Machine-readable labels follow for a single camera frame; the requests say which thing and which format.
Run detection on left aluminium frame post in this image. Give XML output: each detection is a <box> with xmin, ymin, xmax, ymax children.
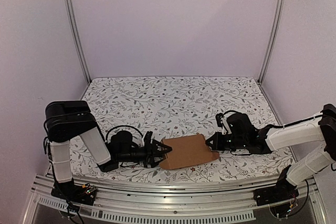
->
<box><xmin>64</xmin><ymin>0</ymin><xmax>92</xmax><ymax>84</ymax></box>

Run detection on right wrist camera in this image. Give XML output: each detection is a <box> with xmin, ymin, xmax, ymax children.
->
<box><xmin>215</xmin><ymin>113</ymin><xmax>228</xmax><ymax>134</ymax></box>

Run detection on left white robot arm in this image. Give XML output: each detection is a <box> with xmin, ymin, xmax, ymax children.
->
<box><xmin>44</xmin><ymin>101</ymin><xmax>172</xmax><ymax>200</ymax></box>

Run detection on aluminium frame post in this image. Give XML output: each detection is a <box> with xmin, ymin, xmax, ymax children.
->
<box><xmin>257</xmin><ymin>0</ymin><xmax>285</xmax><ymax>86</ymax></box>
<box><xmin>64</xmin><ymin>0</ymin><xmax>92</xmax><ymax>84</ymax></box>

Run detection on brown cardboard paper box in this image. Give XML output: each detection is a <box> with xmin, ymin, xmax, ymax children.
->
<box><xmin>159</xmin><ymin>134</ymin><xmax>219</xmax><ymax>170</ymax></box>

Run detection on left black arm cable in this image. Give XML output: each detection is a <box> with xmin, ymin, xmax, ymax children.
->
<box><xmin>104</xmin><ymin>125</ymin><xmax>144</xmax><ymax>147</ymax></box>

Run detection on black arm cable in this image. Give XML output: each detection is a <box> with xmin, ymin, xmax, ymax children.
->
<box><xmin>104</xmin><ymin>125</ymin><xmax>144</xmax><ymax>147</ymax></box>
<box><xmin>222</xmin><ymin>110</ymin><xmax>326</xmax><ymax>130</ymax></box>

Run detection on right aluminium frame post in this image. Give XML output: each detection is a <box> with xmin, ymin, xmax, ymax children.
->
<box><xmin>257</xmin><ymin>0</ymin><xmax>285</xmax><ymax>86</ymax></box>

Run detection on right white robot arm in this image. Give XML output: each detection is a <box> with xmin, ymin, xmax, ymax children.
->
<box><xmin>205</xmin><ymin>104</ymin><xmax>335</xmax><ymax>201</ymax></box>

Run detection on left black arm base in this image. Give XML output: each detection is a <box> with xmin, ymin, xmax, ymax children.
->
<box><xmin>51</xmin><ymin>178</ymin><xmax>97</xmax><ymax>206</ymax></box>

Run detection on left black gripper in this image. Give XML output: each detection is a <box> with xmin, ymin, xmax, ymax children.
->
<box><xmin>117</xmin><ymin>140</ymin><xmax>172</xmax><ymax>168</ymax></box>

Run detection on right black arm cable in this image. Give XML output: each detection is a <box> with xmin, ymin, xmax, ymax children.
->
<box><xmin>222</xmin><ymin>110</ymin><xmax>326</xmax><ymax>130</ymax></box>

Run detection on aluminium front rail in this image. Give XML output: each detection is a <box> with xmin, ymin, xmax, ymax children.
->
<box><xmin>23</xmin><ymin>175</ymin><xmax>328</xmax><ymax>223</ymax></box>

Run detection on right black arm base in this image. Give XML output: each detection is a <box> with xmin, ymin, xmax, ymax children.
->
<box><xmin>253</xmin><ymin>165</ymin><xmax>299</xmax><ymax>219</ymax></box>

